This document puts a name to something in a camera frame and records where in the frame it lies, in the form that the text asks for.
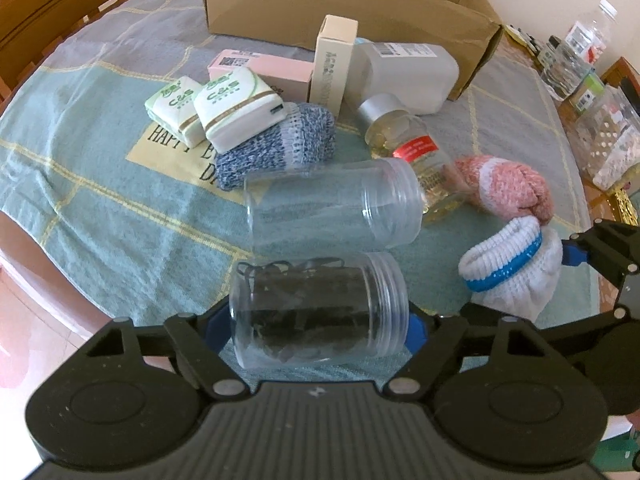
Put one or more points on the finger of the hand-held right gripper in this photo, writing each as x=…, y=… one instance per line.
x=570, y=255
x=590, y=326

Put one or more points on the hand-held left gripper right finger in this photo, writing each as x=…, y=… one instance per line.
x=415, y=331

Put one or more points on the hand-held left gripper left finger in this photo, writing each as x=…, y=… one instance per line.
x=220, y=331

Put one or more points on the white sock with blue stripe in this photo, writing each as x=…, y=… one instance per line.
x=510, y=265

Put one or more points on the pink knit sock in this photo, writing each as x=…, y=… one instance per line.
x=515, y=187

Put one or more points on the clear jar with black contents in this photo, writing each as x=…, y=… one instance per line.
x=310, y=310

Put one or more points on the clear plastic jar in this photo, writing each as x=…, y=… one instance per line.
x=320, y=210

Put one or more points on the blue knit sock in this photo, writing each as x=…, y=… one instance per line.
x=305, y=135

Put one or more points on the green white tissue pack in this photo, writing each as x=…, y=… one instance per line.
x=172, y=105
x=235, y=105

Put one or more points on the tall beige box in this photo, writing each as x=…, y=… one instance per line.
x=330, y=65

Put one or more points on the cardboard box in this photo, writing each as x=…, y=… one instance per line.
x=330, y=5

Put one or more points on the gold foil packet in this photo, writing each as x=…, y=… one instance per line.
x=625, y=205

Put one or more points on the clear container with white pieces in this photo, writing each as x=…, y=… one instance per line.
x=612, y=140

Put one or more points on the small green labelled container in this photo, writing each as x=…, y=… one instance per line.
x=589, y=91

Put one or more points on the glass bottle with silver cap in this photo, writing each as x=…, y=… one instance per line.
x=400, y=135

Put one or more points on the clear water bottle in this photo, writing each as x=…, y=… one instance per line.
x=580, y=45

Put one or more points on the white plastic bottle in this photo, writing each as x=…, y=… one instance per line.
x=405, y=72

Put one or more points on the pink flat box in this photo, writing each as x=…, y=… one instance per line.
x=282, y=69

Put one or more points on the wooden chair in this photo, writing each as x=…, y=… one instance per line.
x=45, y=15

